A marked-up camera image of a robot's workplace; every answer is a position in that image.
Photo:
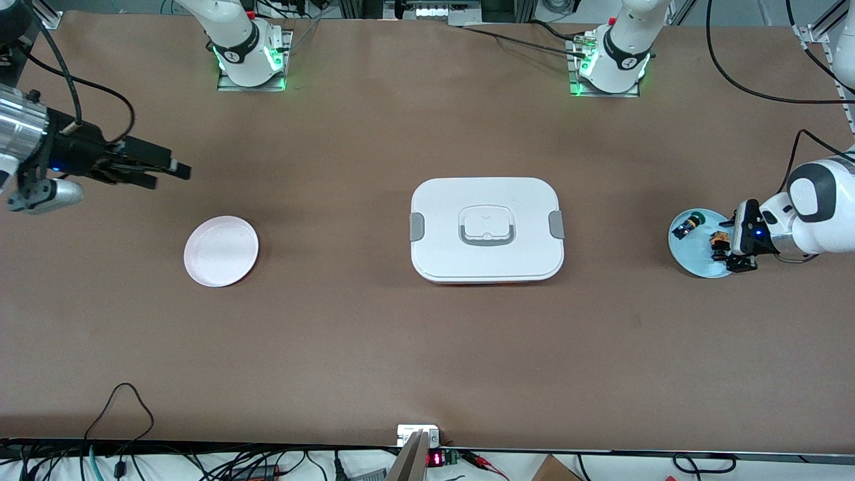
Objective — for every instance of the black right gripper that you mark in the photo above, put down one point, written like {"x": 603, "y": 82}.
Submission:
{"x": 75, "y": 148}

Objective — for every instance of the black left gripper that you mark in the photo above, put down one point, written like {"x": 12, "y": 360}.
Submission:
{"x": 740, "y": 262}

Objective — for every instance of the orange push-button switch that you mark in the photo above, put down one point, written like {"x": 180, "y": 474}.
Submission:
{"x": 719, "y": 246}

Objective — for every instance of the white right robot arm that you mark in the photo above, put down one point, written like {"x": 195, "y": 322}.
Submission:
{"x": 244, "y": 40}

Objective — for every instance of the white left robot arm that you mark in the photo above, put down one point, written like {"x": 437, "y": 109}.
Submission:
{"x": 821, "y": 220}

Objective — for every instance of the light blue round plate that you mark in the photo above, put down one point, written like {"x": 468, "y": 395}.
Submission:
{"x": 695, "y": 257}

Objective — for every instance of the pink round plate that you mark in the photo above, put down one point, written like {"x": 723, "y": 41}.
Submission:
{"x": 221, "y": 251}

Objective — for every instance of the white lidded storage box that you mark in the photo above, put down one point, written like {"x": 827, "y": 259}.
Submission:
{"x": 454, "y": 254}

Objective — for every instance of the brown cardboard piece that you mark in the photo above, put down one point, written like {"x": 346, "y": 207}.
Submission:
{"x": 554, "y": 471}

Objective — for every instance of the red digit display module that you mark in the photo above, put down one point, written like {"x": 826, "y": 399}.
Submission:
{"x": 435, "y": 459}

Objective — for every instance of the green push-button switch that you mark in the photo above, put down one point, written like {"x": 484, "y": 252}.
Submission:
{"x": 687, "y": 226}

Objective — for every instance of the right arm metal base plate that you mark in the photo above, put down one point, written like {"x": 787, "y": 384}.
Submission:
{"x": 286, "y": 67}

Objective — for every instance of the aluminium frame extrusion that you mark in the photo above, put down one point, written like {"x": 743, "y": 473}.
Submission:
{"x": 825, "y": 33}

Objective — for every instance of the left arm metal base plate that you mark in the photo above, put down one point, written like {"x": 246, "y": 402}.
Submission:
{"x": 573, "y": 67}

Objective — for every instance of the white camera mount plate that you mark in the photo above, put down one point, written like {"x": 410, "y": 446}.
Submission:
{"x": 404, "y": 434}

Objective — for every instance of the aluminium camera mount bar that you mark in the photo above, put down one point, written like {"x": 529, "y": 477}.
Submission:
{"x": 409, "y": 461}

